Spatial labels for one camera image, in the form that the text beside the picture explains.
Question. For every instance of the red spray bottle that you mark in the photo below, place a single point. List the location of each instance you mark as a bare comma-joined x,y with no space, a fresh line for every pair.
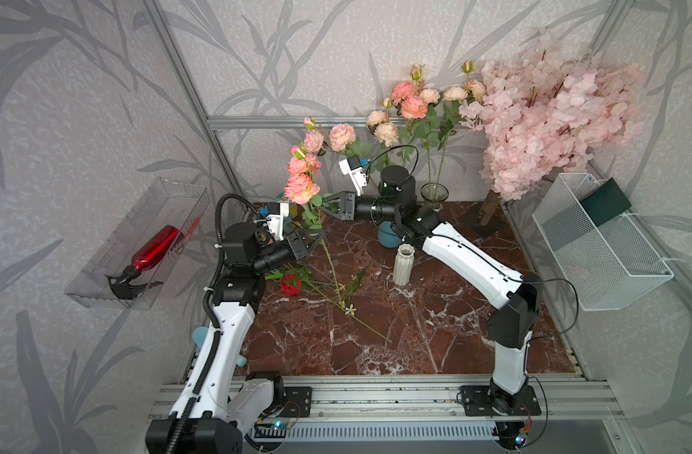
169,239

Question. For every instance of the red rose stem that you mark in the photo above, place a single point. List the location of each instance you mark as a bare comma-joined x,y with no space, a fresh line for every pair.
295,279

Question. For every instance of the tree stand base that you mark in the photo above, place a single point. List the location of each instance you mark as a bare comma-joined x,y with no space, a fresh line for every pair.
487,220

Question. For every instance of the white ribbed vase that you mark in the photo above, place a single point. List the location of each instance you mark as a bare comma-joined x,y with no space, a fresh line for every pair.
403,264

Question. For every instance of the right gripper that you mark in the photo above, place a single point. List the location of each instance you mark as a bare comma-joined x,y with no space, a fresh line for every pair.
348,206

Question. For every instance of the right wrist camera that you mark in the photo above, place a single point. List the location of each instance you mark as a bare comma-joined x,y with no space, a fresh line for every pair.
353,167

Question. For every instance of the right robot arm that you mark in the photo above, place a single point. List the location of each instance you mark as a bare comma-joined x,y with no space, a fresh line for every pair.
508,291

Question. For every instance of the clear plastic wall bin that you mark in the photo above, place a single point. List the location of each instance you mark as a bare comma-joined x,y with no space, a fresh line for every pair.
164,202

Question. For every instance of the deep pink rose stem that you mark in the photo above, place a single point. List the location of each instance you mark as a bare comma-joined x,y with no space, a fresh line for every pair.
409,103

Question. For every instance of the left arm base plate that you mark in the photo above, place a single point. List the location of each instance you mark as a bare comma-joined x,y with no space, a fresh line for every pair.
292,402

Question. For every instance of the pink cherry blossom tree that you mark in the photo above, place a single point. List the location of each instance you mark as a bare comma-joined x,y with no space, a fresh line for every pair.
546,109

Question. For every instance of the teal ceramic vase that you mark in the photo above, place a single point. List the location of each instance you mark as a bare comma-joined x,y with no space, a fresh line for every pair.
387,237

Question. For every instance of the dark green card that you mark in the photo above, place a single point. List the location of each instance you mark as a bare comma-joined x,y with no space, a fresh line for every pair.
605,203

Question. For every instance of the clear glass vase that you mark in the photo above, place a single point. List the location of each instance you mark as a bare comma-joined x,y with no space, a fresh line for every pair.
434,195

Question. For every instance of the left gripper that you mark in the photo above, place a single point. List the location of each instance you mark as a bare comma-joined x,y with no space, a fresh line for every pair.
294,247

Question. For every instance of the aluminium front rail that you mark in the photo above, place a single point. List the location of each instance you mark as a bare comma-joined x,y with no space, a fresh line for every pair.
433,397

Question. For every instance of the coral pink rose stem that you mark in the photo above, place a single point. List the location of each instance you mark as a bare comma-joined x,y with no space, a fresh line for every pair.
302,191

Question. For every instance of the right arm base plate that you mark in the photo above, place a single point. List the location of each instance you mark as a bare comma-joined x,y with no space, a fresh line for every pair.
492,401

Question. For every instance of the white wire mesh basket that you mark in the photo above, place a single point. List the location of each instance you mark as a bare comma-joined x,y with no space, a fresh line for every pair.
612,265

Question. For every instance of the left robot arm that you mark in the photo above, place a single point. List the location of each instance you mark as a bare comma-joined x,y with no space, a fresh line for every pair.
205,419

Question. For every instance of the cream pink rose stem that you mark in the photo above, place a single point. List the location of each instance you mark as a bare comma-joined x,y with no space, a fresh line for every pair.
429,132

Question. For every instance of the small white daisy sprig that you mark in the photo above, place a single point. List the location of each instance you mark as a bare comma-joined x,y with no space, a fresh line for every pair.
348,292

